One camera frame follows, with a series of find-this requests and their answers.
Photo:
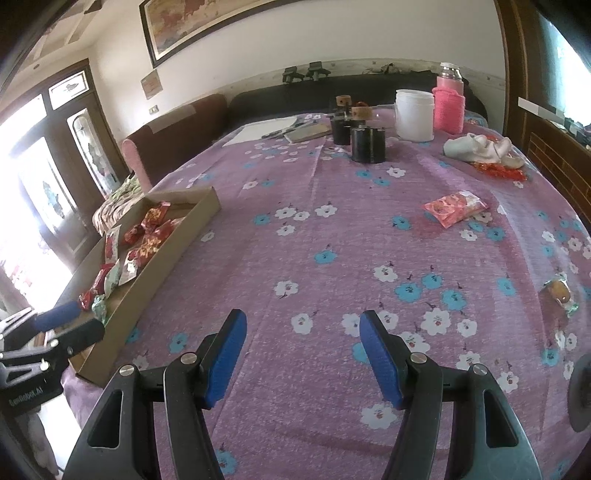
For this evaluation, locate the white plastic jar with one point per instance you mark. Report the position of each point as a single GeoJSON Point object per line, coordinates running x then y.
{"type": "Point", "coordinates": [414, 115]}

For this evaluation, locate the purple floral tablecloth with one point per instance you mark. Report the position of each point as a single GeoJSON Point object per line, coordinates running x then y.
{"type": "Point", "coordinates": [323, 258]}

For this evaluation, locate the wooden glass door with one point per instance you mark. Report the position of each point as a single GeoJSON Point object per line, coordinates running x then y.
{"type": "Point", "coordinates": [69, 152]}

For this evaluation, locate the shallow cardboard box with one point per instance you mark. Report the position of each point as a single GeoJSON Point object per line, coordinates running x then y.
{"type": "Point", "coordinates": [184, 235]}

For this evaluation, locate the brown armchair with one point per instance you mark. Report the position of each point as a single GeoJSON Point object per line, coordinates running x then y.
{"type": "Point", "coordinates": [175, 134]}

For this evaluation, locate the black round object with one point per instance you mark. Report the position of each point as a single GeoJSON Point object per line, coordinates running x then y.
{"type": "Point", "coordinates": [581, 392]}

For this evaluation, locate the white paper sheet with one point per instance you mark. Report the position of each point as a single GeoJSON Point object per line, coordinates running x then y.
{"type": "Point", "coordinates": [251, 133]}

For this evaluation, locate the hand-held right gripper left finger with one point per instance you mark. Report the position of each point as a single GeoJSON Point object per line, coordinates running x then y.
{"type": "Point", "coordinates": [226, 355]}

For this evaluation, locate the pile of red snack packets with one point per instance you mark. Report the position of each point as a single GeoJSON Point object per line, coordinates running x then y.
{"type": "Point", "coordinates": [147, 240]}

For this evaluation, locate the white cloth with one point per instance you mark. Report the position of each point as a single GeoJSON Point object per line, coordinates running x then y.
{"type": "Point", "coordinates": [480, 147]}

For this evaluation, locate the patterned brown blanket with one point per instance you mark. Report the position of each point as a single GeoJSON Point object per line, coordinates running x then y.
{"type": "Point", "coordinates": [117, 203]}

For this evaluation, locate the window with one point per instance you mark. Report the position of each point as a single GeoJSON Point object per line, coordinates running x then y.
{"type": "Point", "coordinates": [570, 60]}

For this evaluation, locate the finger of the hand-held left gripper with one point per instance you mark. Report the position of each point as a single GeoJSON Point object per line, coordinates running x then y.
{"type": "Point", "coordinates": [78, 336]}
{"type": "Point", "coordinates": [57, 316]}

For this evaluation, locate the black sofa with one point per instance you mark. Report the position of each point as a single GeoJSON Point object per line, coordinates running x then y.
{"type": "Point", "coordinates": [277, 99]}

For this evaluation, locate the pink snack packet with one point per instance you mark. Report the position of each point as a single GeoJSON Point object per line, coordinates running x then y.
{"type": "Point", "coordinates": [455, 207]}

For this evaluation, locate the black cylinder holder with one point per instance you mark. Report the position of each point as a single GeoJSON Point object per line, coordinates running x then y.
{"type": "Point", "coordinates": [340, 131]}
{"type": "Point", "coordinates": [367, 145]}

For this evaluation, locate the red candy wrappers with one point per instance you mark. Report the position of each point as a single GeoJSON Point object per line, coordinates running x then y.
{"type": "Point", "coordinates": [501, 171]}

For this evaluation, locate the pink sleeved bottle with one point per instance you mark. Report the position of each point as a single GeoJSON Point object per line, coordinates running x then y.
{"type": "Point", "coordinates": [448, 108]}

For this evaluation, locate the small wall plaque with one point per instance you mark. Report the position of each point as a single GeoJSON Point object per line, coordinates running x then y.
{"type": "Point", "coordinates": [150, 85]}

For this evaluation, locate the framed wall painting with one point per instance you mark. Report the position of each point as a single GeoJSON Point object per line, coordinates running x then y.
{"type": "Point", "coordinates": [207, 27]}

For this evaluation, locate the black device on sofa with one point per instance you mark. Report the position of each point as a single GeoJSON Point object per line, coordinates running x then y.
{"type": "Point", "coordinates": [318, 71]}
{"type": "Point", "coordinates": [293, 76]}

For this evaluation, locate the small wrapped cake snack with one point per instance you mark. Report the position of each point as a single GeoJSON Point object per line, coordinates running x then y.
{"type": "Point", "coordinates": [559, 290]}

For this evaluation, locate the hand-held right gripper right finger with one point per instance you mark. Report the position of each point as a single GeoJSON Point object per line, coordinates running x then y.
{"type": "Point", "coordinates": [381, 355]}

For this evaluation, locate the small wooden block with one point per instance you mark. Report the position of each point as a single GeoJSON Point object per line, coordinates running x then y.
{"type": "Point", "coordinates": [344, 102]}
{"type": "Point", "coordinates": [361, 113]}

